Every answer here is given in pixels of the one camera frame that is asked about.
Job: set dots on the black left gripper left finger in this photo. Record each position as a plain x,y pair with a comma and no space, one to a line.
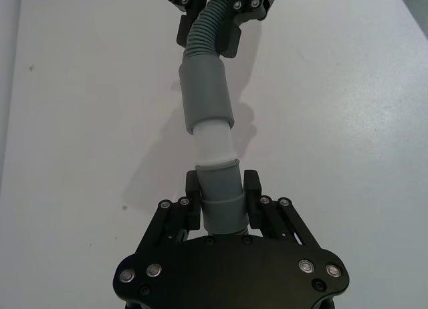
193,202

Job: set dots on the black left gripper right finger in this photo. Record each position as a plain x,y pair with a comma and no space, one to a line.
252,202

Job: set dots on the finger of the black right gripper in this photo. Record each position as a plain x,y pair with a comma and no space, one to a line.
187,8
249,9

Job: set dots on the white plastic tube connector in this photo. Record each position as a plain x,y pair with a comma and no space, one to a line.
214,145

